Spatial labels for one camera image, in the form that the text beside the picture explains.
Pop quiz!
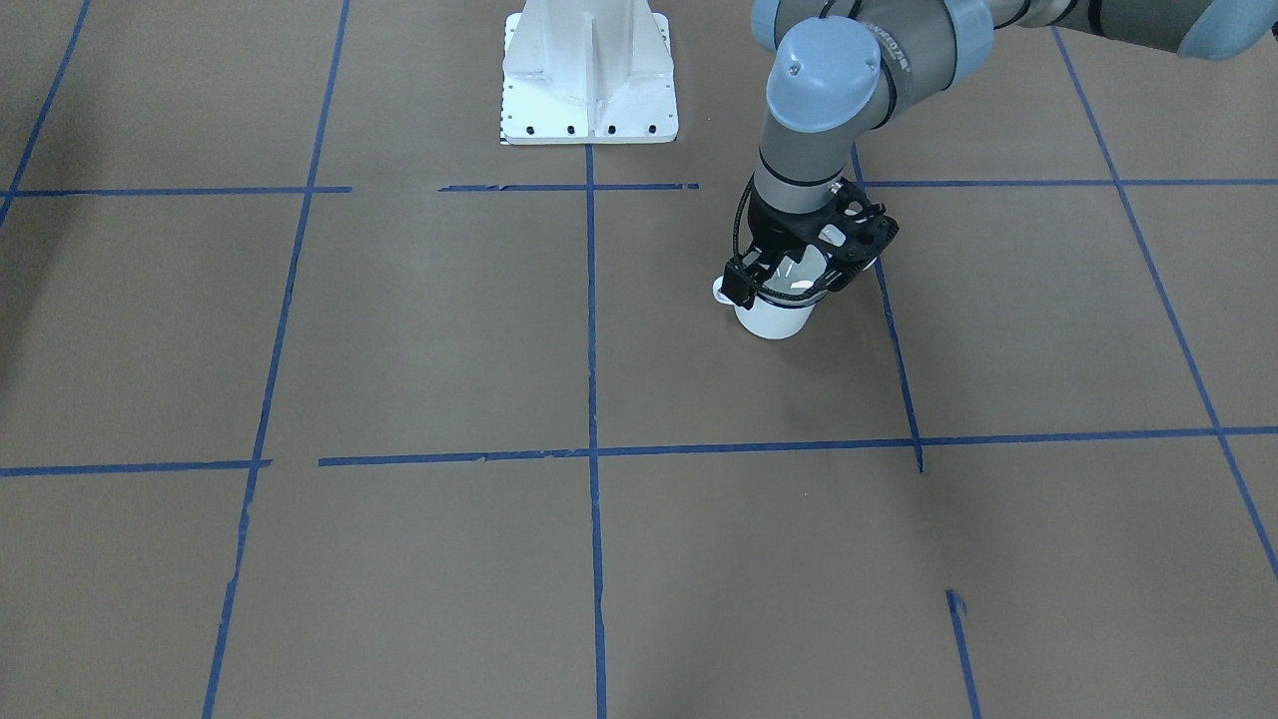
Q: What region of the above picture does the brown paper table cover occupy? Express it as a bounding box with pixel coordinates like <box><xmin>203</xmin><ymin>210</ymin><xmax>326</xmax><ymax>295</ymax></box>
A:
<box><xmin>3</xmin><ymin>1</ymin><xmax>1275</xmax><ymax>718</ymax></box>

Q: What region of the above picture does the white enamel mug blue rim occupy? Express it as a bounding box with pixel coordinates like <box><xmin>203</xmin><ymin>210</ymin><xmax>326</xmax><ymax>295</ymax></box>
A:
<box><xmin>712</xmin><ymin>275</ymin><xmax>826</xmax><ymax>340</ymax></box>

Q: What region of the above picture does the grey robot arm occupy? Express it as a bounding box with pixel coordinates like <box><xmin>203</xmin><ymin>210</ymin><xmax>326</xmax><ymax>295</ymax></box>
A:
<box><xmin>714</xmin><ymin>1</ymin><xmax>1277</xmax><ymax>312</ymax></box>

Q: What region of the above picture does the blue tape line lengthwise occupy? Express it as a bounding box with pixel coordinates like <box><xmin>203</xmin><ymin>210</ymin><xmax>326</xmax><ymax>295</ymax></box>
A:
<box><xmin>584</xmin><ymin>143</ymin><xmax>610</xmax><ymax>718</ymax></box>

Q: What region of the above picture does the clear glass funnel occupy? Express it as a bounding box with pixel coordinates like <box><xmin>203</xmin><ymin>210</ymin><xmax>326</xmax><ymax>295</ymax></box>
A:
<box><xmin>763</xmin><ymin>246</ymin><xmax>827</xmax><ymax>298</ymax></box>

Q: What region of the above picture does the blue tape line crosswise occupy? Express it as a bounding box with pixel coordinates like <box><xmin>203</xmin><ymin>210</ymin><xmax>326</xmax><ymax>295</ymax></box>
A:
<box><xmin>317</xmin><ymin>424</ymin><xmax>1277</xmax><ymax>467</ymax></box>

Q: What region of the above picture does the white camera stand base plate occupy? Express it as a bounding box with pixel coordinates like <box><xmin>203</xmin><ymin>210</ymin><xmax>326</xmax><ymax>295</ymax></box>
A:
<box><xmin>498</xmin><ymin>1</ymin><xmax>679</xmax><ymax>146</ymax></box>

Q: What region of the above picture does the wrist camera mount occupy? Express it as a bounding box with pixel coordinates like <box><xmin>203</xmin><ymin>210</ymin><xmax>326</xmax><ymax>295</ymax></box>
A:
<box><xmin>814</xmin><ymin>178</ymin><xmax>900</xmax><ymax>292</ymax></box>

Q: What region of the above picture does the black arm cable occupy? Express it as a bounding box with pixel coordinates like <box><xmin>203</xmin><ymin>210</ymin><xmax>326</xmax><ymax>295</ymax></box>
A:
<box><xmin>732</xmin><ymin>172</ymin><xmax>840</xmax><ymax>301</ymax></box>

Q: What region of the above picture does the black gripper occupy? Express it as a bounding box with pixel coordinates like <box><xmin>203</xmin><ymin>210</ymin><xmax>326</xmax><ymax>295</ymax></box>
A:
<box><xmin>722</xmin><ymin>190</ymin><xmax>832</xmax><ymax>309</ymax></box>

